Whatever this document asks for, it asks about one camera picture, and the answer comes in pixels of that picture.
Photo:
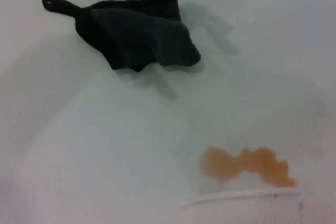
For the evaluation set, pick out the orange brown liquid stain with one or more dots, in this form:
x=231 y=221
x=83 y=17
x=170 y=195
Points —
x=236 y=166

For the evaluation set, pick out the dark blue rag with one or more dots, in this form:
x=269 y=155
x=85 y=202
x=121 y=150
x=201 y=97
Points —
x=131 y=32

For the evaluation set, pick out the white paper cup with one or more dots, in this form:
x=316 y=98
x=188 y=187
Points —
x=249 y=211

